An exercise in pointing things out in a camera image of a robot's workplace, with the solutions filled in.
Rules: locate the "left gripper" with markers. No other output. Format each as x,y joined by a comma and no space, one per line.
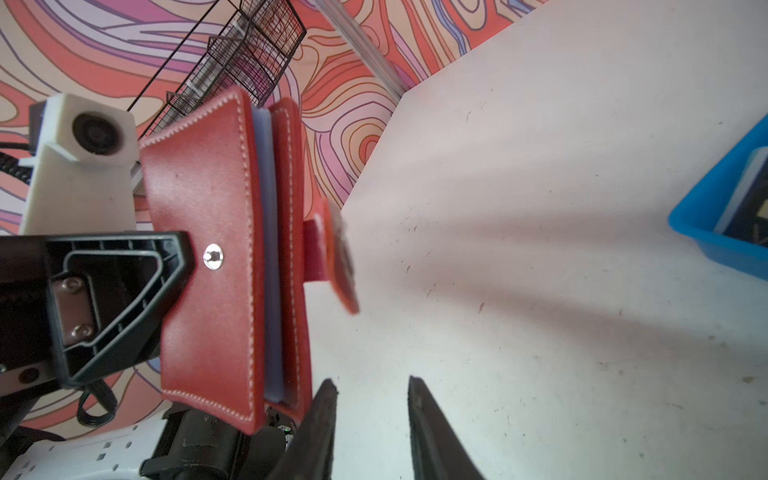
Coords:
78,308

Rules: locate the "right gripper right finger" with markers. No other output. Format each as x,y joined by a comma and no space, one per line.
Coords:
436,450

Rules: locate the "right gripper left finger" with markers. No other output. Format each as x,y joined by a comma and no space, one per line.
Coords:
310,454

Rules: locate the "red leather card holder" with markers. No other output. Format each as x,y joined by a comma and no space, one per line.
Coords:
231,176

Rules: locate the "blue plastic card tray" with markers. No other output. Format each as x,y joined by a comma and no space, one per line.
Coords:
697,213

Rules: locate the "dark credit card stack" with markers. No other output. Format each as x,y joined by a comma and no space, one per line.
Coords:
745,215

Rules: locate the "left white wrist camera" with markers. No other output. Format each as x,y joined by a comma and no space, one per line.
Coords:
81,178

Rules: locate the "black wire basket left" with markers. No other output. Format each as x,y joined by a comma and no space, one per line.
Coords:
252,50

